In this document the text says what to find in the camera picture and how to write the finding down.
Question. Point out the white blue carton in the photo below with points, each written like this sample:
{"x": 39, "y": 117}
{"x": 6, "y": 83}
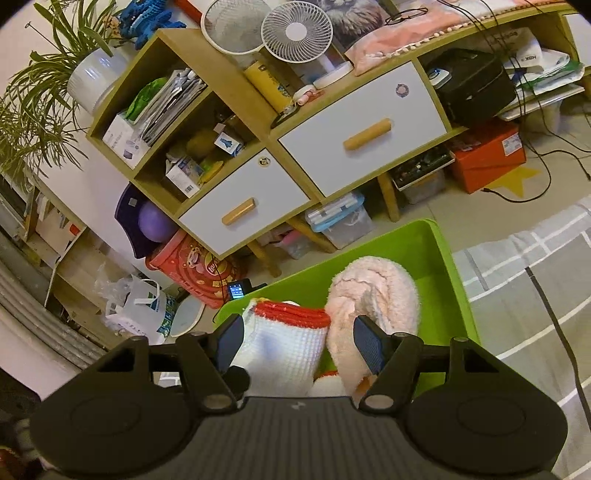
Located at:
{"x": 182, "y": 177}

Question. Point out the wooden bookshelf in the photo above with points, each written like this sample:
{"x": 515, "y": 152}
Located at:
{"x": 51, "y": 230}

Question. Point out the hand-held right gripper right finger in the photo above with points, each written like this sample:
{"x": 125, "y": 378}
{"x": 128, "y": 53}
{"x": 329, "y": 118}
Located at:
{"x": 369, "y": 344}

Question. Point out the red printed bucket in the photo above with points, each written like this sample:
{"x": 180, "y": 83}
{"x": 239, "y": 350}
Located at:
{"x": 194, "y": 272}

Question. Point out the blue toy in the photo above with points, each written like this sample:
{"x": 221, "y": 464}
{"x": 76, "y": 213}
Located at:
{"x": 143, "y": 18}

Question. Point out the clear box of electronics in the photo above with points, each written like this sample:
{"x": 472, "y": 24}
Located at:
{"x": 422, "y": 184}

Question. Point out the white fan grill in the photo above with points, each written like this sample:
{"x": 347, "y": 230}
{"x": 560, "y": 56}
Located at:
{"x": 231, "y": 23}

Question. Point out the stack of papers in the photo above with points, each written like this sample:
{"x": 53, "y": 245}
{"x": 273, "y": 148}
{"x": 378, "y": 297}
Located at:
{"x": 171, "y": 101}

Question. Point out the purple ball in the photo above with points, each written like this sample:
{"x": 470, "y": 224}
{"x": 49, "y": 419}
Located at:
{"x": 154, "y": 221}

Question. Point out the white printed plastic bag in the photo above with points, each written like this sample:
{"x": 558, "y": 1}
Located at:
{"x": 535, "y": 60}

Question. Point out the pink fluffy sock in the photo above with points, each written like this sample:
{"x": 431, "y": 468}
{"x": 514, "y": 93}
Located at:
{"x": 369, "y": 286}

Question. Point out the clear storage box blue lid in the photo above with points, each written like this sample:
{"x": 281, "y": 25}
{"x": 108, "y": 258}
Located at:
{"x": 341, "y": 226}

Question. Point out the white blue small device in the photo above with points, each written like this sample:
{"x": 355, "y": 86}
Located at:
{"x": 436, "y": 77}

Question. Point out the cat picture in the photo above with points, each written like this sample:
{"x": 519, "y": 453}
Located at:
{"x": 351, "y": 18}

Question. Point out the green plastic bin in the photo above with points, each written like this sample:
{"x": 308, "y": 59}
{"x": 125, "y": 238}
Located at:
{"x": 415, "y": 249}

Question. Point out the small box blue figure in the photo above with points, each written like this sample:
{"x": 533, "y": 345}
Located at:
{"x": 227, "y": 144}

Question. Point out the white shopping bag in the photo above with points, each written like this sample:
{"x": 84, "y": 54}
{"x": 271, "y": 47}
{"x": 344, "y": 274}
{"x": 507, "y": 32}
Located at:
{"x": 138, "y": 314}

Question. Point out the white plant pot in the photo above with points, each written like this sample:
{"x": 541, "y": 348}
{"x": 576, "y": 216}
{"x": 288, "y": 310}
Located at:
{"x": 92, "y": 78}

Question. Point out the green leafy plant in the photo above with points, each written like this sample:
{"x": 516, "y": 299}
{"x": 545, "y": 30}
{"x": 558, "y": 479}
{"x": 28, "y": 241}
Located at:
{"x": 41, "y": 83}

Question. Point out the dark purple board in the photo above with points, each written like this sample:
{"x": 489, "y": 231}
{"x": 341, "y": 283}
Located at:
{"x": 131, "y": 217}

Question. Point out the wooden cabinet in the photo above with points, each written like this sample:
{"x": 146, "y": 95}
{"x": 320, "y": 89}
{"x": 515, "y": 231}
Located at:
{"x": 184, "y": 50}

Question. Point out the yellow cardboard tube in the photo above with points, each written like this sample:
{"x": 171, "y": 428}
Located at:
{"x": 268, "y": 87}

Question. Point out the white desk fan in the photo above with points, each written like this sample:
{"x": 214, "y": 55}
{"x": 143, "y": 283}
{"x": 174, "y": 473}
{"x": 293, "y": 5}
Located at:
{"x": 295, "y": 32}

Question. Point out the clear box pink contents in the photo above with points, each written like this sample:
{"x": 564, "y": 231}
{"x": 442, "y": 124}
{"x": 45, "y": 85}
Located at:
{"x": 295, "y": 244}

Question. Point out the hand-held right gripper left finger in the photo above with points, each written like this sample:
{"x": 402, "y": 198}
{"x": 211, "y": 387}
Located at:
{"x": 231, "y": 344}

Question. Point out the small device with screen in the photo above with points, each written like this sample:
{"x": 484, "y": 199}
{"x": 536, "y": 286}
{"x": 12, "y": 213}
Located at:
{"x": 236, "y": 291}

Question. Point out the white bathroom scale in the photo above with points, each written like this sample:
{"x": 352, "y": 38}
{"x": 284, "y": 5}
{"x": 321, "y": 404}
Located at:
{"x": 189, "y": 316}

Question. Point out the orange cardboard box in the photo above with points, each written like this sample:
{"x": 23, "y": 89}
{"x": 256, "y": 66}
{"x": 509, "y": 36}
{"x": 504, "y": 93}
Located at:
{"x": 485, "y": 161}

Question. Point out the green plastic bag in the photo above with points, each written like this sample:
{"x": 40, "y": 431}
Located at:
{"x": 143, "y": 99}

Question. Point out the black box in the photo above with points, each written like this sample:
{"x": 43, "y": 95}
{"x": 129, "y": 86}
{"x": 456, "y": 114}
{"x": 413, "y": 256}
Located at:
{"x": 475, "y": 87}

